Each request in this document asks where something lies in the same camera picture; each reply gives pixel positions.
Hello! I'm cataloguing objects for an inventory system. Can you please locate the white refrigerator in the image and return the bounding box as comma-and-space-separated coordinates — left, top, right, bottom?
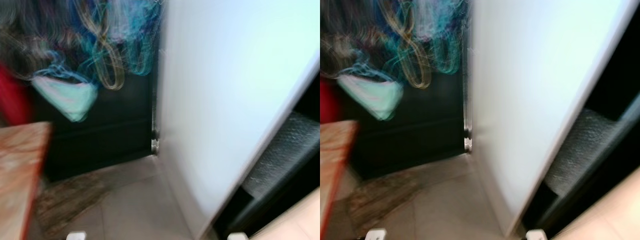
470, 0, 640, 237
159, 0, 321, 240

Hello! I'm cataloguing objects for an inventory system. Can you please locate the pale teal cloth bag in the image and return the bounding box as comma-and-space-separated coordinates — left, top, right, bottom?
337, 75, 405, 122
31, 75, 99, 123

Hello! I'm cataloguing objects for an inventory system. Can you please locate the red container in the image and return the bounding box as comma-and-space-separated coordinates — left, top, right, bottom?
0, 65, 32, 127
320, 77, 342, 126

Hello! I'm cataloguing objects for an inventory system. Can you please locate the clear bubble wrap sheet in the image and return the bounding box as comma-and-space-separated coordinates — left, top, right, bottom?
244, 112, 321, 201
544, 109, 626, 197

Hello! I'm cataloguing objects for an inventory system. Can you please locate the brown floor mat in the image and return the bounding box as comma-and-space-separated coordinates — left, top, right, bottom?
36, 175, 108, 237
347, 175, 423, 237

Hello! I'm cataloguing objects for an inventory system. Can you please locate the black cabinet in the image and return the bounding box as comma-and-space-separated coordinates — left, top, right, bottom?
32, 70, 157, 182
345, 70, 468, 180

